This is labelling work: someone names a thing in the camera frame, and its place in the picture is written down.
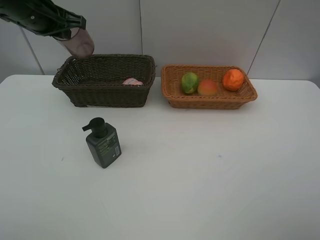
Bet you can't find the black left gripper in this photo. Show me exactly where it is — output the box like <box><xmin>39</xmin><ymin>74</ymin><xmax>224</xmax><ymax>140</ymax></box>
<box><xmin>14</xmin><ymin>0</ymin><xmax>87</xmax><ymax>42</ymax></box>

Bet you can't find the translucent pink plastic cup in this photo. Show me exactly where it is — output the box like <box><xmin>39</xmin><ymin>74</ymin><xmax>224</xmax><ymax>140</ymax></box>
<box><xmin>56</xmin><ymin>28</ymin><xmax>95</xmax><ymax>57</ymax></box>

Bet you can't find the pink dish soap bottle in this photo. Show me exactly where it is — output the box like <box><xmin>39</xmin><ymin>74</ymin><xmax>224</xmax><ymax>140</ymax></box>
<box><xmin>122</xmin><ymin>77</ymin><xmax>143</xmax><ymax>86</ymax></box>

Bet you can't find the dark green pump bottle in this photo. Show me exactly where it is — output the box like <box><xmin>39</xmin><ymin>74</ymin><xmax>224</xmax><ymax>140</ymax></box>
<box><xmin>82</xmin><ymin>117</ymin><xmax>122</xmax><ymax>169</ymax></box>

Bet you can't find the green mango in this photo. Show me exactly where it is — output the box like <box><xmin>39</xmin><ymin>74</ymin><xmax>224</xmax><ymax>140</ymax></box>
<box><xmin>181</xmin><ymin>72</ymin><xmax>199</xmax><ymax>95</ymax></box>

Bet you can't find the red yellow peach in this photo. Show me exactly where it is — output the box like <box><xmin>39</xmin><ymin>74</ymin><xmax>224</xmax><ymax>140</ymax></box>
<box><xmin>197</xmin><ymin>79</ymin><xmax>218</xmax><ymax>97</ymax></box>

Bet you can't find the orange tangerine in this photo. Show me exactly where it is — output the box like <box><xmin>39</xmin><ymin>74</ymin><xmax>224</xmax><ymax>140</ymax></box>
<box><xmin>222</xmin><ymin>69</ymin><xmax>245</xmax><ymax>92</ymax></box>

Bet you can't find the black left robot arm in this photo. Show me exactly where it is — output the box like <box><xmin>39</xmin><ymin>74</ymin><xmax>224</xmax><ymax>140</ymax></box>
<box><xmin>0</xmin><ymin>0</ymin><xmax>87</xmax><ymax>40</ymax></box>

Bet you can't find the dark brown wicker basket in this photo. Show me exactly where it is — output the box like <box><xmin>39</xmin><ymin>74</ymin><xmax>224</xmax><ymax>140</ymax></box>
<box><xmin>52</xmin><ymin>54</ymin><xmax>156</xmax><ymax>108</ymax></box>

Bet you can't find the orange wicker basket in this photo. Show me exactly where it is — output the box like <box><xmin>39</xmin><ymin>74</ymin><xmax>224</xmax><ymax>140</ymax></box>
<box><xmin>161</xmin><ymin>64</ymin><xmax>258</xmax><ymax>110</ymax></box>

